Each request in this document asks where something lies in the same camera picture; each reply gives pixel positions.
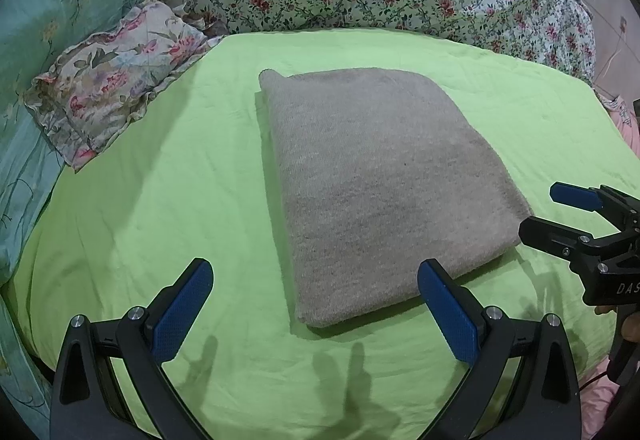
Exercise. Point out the beige-grey towel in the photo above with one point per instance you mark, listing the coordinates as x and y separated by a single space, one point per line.
380 180

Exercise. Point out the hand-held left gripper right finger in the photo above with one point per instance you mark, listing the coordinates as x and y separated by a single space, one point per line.
450 315

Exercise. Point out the green bed sheet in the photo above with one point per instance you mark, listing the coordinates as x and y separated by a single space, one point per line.
175 200

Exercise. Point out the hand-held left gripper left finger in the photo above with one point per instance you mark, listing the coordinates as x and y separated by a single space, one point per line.
180 315

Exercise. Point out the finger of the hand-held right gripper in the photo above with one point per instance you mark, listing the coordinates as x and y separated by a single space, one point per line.
580 196
550 235

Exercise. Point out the frilled floral pillow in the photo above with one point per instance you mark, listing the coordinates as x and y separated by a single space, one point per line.
120 75

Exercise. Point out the pink cloth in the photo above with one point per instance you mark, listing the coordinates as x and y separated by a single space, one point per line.
622 118

